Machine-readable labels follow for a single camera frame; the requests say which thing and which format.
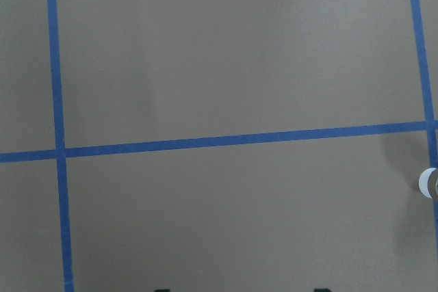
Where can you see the brown paper table mat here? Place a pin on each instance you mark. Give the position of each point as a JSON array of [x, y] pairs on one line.
[[216, 145]]

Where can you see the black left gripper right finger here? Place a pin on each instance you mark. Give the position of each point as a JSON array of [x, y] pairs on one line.
[[323, 289]]

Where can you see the white brass PPR valve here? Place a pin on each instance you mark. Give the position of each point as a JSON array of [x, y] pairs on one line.
[[427, 183]]

